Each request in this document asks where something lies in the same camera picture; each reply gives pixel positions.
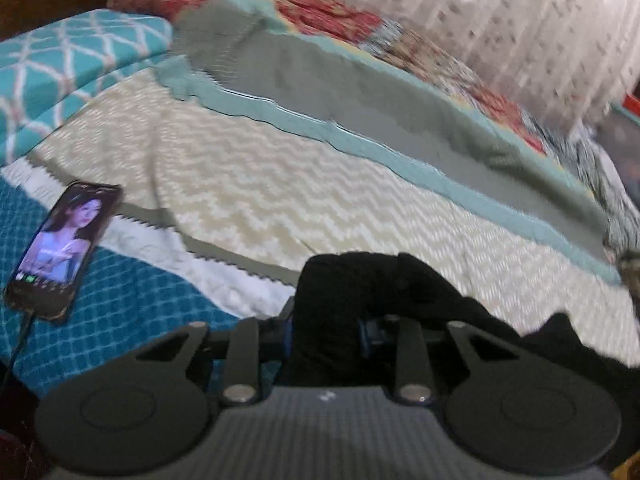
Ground teal lattice pillow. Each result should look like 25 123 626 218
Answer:
0 10 174 163

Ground black pants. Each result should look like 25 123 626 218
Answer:
280 252 640 401

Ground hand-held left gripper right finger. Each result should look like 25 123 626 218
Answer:
356 314 522 407

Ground leaf print pleated curtain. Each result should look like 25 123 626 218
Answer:
220 0 640 133

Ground smartphone with lit screen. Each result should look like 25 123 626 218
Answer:
4 181 123 325

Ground teal beige patterned bedsheet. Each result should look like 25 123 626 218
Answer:
0 0 632 397

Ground red floral patchwork quilt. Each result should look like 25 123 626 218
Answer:
107 0 640 266

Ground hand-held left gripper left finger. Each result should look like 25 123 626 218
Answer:
134 298 297 407

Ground black charging cable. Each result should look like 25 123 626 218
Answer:
0 312 37 393

